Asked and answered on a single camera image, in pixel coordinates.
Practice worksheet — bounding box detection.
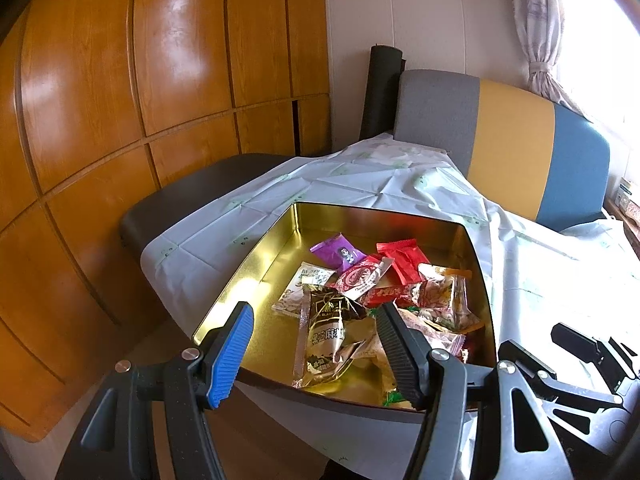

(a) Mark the wooden nightstand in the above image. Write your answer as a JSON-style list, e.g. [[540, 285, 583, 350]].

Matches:
[[602, 200, 640, 256]]

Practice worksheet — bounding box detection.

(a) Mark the grey yellow blue headboard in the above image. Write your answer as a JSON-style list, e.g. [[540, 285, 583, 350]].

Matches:
[[392, 70, 612, 233]]

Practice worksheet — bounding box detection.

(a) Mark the red serrated-edge packet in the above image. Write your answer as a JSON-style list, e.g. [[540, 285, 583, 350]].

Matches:
[[375, 238, 432, 286]]

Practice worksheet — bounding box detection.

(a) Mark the green-edged biscuit packet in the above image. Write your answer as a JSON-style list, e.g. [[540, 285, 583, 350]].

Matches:
[[381, 387, 418, 409]]

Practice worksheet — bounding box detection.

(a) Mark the clear rice cracker packet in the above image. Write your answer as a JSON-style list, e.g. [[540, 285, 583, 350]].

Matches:
[[350, 330, 396, 376]]

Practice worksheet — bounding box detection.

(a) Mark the white snack packet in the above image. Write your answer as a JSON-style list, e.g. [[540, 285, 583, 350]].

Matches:
[[271, 261, 336, 321]]

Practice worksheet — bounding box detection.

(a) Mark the black rolled mat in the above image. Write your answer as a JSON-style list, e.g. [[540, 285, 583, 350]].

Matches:
[[360, 45, 407, 141]]

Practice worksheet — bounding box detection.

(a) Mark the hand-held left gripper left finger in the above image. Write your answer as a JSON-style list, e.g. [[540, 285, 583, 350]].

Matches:
[[55, 301, 254, 480]]

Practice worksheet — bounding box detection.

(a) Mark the dark padded stool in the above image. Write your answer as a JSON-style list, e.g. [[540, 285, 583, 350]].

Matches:
[[119, 152, 321, 263]]

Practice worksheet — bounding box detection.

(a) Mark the red and white packet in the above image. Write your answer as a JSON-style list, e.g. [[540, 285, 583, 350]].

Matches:
[[327, 254, 396, 302]]

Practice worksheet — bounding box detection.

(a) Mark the wooden wardrobe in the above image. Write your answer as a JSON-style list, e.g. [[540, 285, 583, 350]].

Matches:
[[0, 0, 333, 443]]

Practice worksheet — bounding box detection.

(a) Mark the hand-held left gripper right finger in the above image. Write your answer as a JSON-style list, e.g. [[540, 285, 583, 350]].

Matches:
[[375, 302, 573, 480]]

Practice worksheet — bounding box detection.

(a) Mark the gold tin box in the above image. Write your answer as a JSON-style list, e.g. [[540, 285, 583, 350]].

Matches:
[[192, 202, 497, 413]]

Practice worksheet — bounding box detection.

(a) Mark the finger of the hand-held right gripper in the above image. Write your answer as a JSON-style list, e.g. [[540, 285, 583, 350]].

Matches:
[[500, 340, 625, 411], [550, 322, 639, 393]]

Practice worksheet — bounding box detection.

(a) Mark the window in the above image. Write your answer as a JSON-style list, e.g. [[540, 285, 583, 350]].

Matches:
[[555, 0, 640, 131]]

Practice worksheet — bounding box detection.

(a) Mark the brown bread packet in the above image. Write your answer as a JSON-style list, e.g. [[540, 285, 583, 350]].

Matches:
[[292, 285, 381, 388]]

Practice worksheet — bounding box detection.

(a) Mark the purple snack packet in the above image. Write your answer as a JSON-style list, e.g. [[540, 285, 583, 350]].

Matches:
[[309, 232, 368, 268]]

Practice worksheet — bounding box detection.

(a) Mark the beige curtain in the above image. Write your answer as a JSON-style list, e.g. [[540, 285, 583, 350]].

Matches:
[[505, 0, 586, 113]]

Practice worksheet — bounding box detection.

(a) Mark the orange-edged clear snack packet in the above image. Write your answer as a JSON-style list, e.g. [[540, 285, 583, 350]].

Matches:
[[412, 262, 486, 333]]

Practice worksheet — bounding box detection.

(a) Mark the red candy packet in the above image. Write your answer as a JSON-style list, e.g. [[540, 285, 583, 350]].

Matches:
[[360, 280, 431, 309]]

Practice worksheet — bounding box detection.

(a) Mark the pink snack packet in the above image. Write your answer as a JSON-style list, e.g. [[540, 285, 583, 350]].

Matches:
[[400, 310, 468, 361]]

